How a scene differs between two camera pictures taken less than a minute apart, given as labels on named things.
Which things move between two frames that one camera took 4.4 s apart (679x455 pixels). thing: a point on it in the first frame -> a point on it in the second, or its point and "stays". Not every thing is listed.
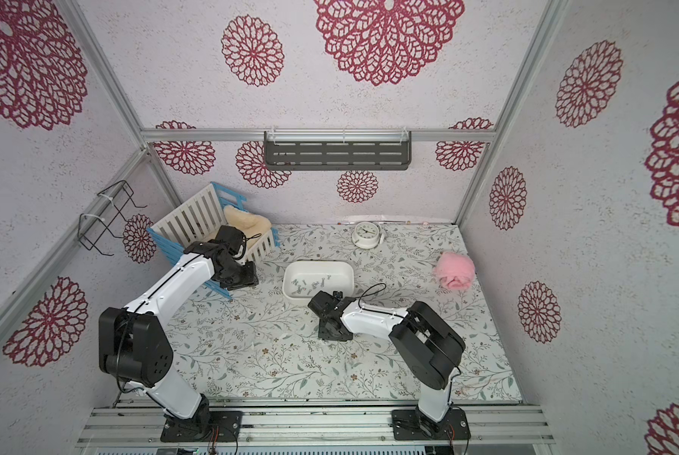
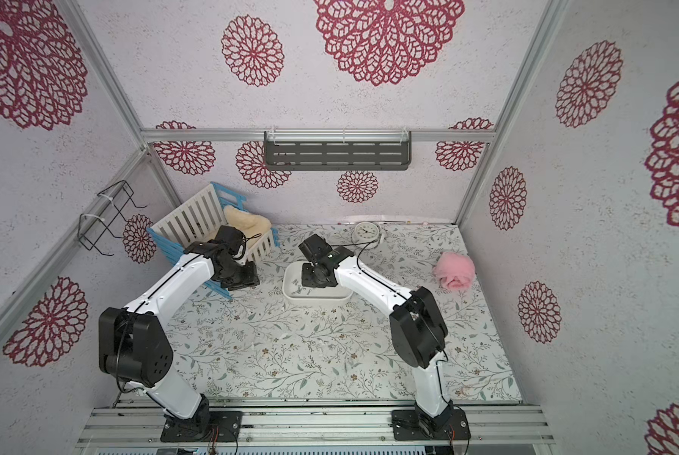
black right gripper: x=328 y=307 -> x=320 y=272
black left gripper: x=249 y=280 stays
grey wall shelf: x=379 y=150 stays
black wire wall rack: x=110 y=217 stays
